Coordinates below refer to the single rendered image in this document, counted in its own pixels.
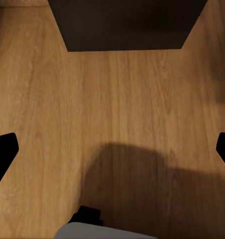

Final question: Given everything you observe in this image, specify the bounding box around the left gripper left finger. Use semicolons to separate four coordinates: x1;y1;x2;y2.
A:
0;132;19;181

